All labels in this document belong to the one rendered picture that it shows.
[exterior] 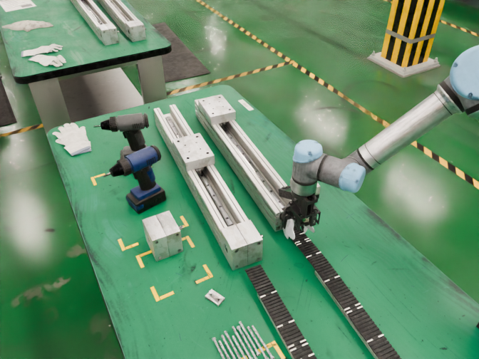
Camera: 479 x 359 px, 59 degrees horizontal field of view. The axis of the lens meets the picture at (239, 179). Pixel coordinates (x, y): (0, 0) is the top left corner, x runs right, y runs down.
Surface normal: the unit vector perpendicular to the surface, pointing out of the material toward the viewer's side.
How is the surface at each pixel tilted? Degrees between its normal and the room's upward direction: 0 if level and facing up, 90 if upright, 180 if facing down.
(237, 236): 0
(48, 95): 90
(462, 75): 57
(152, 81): 90
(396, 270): 0
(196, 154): 0
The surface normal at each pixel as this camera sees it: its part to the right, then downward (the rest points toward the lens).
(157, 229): 0.00, -0.77
